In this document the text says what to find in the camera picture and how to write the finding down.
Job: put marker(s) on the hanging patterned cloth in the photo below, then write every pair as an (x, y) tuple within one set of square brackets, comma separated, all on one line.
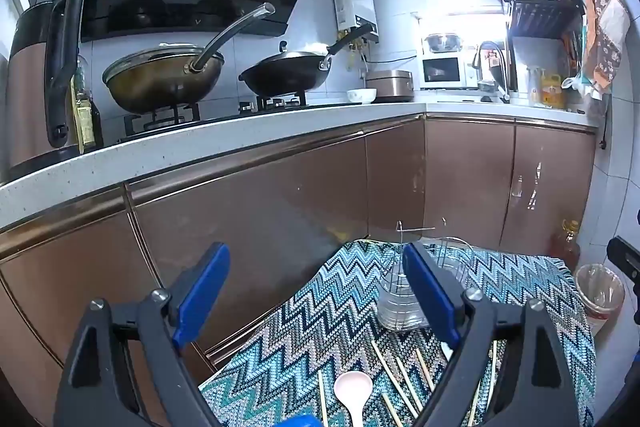
[(605, 32)]

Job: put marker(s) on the brown and black thermal kettle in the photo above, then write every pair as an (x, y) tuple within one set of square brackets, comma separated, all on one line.
[(30, 107)]

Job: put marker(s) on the steel pot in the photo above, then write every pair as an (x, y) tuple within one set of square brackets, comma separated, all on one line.
[(442, 42)]

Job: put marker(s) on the person's right forearm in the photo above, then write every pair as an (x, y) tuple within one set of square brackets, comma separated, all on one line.
[(636, 372)]

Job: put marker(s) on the black wok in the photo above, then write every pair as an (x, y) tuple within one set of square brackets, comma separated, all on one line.
[(285, 74)]

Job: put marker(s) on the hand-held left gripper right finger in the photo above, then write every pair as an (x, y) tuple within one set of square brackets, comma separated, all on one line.
[(430, 292)]

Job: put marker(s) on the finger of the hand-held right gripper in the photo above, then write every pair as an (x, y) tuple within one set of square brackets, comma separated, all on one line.
[(625, 257)]

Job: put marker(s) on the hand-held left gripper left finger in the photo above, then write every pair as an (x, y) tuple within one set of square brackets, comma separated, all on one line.
[(205, 292)]

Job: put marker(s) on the pale pink plastic spoon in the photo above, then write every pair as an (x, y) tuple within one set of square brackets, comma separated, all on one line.
[(352, 389)]

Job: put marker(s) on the metal kitchen faucet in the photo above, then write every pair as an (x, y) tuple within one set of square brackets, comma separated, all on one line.
[(487, 49)]

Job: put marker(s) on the lined trash bin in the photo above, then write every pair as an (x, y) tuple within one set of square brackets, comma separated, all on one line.
[(600, 292)]

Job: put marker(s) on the clear spray bottle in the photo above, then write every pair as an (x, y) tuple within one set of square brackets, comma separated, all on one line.
[(534, 87)]

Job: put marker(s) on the oil bottle yellow label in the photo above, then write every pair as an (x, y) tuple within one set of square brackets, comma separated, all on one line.
[(85, 117)]

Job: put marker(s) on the zigzag patterned cloth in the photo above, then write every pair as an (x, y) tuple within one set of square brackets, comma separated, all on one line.
[(300, 307)]

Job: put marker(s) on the blue plastic object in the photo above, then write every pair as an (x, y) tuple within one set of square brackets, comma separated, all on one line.
[(300, 422)]

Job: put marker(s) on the white plastic bag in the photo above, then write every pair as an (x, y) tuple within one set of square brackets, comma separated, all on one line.
[(582, 87)]

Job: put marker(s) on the brown kitchen base cabinet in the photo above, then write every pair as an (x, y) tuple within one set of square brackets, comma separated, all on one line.
[(250, 207)]

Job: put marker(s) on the white microwave oven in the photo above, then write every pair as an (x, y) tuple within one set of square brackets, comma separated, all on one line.
[(442, 69)]

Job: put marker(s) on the white ceramic spoon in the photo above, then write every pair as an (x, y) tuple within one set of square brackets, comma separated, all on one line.
[(447, 349)]

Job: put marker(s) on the brown rice cooker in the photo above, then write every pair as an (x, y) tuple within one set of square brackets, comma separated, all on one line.
[(390, 84)]

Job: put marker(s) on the black gas stove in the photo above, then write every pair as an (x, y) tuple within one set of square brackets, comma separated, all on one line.
[(165, 118)]

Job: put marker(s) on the large cooking oil bottle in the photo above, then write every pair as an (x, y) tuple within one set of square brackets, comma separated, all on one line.
[(567, 249)]

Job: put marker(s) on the yellow detergent bottle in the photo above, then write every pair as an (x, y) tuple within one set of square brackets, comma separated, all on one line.
[(552, 92)]

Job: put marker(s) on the glass wok lid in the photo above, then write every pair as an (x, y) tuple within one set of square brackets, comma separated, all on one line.
[(145, 57)]

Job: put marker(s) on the bamboo chopstick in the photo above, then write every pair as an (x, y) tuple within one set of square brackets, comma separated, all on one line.
[(322, 397), (392, 409), (395, 379), (425, 369), (493, 357), (410, 382)]

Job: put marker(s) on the white water heater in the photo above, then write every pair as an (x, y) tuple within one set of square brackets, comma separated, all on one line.
[(355, 2)]

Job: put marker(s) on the white bowl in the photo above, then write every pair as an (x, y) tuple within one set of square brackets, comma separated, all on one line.
[(361, 95)]

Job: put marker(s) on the black metal dish rack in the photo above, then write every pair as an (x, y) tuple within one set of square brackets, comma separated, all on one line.
[(545, 14)]

